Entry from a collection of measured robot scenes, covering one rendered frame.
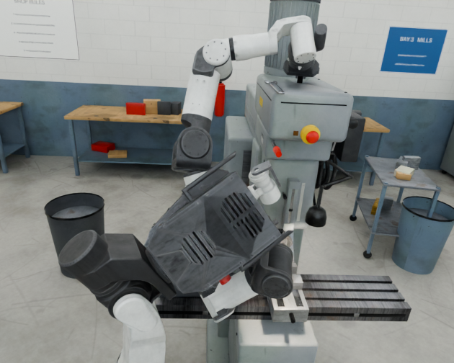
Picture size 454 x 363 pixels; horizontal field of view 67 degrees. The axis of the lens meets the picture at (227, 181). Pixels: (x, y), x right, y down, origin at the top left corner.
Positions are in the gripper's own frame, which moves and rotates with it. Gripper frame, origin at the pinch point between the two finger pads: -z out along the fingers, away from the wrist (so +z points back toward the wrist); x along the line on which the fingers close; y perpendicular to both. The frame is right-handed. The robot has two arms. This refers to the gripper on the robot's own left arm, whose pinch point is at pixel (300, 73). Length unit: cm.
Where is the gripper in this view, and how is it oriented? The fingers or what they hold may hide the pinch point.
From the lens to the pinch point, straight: 133.6
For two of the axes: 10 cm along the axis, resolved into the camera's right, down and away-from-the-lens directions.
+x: 9.7, 1.5, -2.1
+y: 1.7, -9.8, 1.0
